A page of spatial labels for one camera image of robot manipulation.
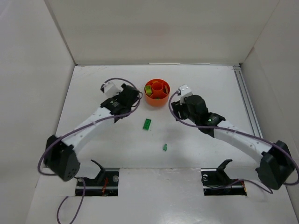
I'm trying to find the lime long lego brick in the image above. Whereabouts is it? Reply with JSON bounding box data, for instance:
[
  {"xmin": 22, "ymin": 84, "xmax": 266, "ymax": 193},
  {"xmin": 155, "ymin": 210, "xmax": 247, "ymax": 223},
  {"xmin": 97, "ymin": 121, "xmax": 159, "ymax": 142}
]
[{"xmin": 144, "ymin": 85, "xmax": 152, "ymax": 97}]

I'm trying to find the green long lego brick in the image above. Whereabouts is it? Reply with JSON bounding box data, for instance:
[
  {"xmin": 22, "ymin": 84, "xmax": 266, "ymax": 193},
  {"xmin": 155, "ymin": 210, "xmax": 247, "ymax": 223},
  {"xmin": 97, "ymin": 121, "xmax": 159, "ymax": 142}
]
[{"xmin": 143, "ymin": 119, "xmax": 151, "ymax": 131}]

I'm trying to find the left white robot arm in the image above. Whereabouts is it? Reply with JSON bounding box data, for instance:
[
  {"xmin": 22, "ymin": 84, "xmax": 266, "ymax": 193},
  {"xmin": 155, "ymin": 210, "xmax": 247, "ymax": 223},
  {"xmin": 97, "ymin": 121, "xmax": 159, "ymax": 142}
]
[{"xmin": 43, "ymin": 81, "xmax": 140, "ymax": 183}]

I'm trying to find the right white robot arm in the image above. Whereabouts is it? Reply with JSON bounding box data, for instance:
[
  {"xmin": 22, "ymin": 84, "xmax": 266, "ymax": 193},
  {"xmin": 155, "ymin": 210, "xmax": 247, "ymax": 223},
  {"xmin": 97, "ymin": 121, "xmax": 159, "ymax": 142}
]
[{"xmin": 168, "ymin": 95, "xmax": 299, "ymax": 190}]

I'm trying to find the orange round divided container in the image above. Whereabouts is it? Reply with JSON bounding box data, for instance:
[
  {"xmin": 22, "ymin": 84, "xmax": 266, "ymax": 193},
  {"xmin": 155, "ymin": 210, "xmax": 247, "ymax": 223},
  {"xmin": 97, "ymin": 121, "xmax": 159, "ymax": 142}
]
[{"xmin": 144, "ymin": 79, "xmax": 171, "ymax": 107}]

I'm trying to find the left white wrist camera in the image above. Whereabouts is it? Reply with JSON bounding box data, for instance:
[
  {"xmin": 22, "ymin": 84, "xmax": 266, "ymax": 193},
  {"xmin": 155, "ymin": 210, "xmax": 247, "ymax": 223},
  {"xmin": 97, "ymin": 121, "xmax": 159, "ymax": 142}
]
[{"xmin": 100, "ymin": 81, "xmax": 121, "ymax": 98}]

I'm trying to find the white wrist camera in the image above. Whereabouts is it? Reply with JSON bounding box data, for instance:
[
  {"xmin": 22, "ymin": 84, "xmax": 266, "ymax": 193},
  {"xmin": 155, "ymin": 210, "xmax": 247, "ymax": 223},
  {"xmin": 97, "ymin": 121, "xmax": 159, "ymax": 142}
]
[
  {"xmin": 100, "ymin": 81, "xmax": 121, "ymax": 98},
  {"xmin": 178, "ymin": 84, "xmax": 192, "ymax": 104}
]

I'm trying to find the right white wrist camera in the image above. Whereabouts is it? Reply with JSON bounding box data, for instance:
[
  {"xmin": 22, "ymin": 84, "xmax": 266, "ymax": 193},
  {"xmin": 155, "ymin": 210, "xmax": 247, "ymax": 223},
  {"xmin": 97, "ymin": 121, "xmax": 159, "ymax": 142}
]
[{"xmin": 178, "ymin": 84, "xmax": 192, "ymax": 104}]

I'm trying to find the aluminium rail right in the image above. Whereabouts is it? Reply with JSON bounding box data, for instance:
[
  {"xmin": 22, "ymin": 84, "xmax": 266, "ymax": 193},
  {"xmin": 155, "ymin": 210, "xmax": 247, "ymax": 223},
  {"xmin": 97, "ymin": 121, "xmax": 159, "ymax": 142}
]
[{"xmin": 233, "ymin": 65, "xmax": 263, "ymax": 138}]

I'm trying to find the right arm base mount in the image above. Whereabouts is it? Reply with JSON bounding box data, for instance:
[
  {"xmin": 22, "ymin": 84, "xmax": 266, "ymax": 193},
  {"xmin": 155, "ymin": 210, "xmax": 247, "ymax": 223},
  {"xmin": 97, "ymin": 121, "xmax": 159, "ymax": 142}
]
[{"xmin": 201, "ymin": 159, "xmax": 247, "ymax": 196}]

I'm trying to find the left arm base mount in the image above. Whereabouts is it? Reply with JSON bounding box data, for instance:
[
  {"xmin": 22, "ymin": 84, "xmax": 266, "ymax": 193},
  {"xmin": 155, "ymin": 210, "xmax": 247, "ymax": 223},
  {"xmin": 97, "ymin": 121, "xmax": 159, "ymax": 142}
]
[{"xmin": 75, "ymin": 160, "xmax": 120, "ymax": 196}]

